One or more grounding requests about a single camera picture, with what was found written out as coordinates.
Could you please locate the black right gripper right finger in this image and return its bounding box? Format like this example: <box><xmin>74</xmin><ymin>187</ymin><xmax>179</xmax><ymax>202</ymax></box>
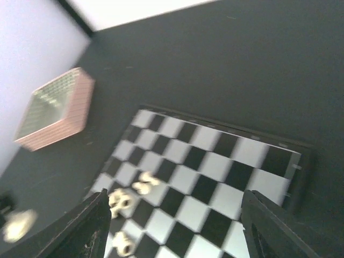
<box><xmin>241</xmin><ymin>190</ymin><xmax>326</xmax><ymax>257</ymax></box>

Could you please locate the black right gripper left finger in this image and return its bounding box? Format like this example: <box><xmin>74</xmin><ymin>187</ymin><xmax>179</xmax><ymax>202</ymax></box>
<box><xmin>1</xmin><ymin>189</ymin><xmax>111</xmax><ymax>257</ymax></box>

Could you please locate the white pawn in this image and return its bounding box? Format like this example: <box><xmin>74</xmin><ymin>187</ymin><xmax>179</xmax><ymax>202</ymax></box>
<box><xmin>112</xmin><ymin>231</ymin><xmax>135</xmax><ymax>257</ymax></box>

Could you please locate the pile of white chess pieces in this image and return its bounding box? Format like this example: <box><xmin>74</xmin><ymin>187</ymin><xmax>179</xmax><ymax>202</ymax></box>
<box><xmin>108</xmin><ymin>171</ymin><xmax>161</xmax><ymax>219</ymax></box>

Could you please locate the black and white chessboard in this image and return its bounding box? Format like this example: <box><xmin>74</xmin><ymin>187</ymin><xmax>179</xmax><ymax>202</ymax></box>
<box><xmin>91</xmin><ymin>107</ymin><xmax>311</xmax><ymax>257</ymax></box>

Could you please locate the pink metal tin box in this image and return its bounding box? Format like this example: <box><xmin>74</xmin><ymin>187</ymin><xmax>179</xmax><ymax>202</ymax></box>
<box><xmin>14</xmin><ymin>67</ymin><xmax>95</xmax><ymax>152</ymax></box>

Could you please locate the black frame post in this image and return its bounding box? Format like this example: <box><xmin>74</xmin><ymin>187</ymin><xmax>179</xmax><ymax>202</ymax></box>
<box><xmin>55</xmin><ymin>0</ymin><xmax>94</xmax><ymax>38</ymax></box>

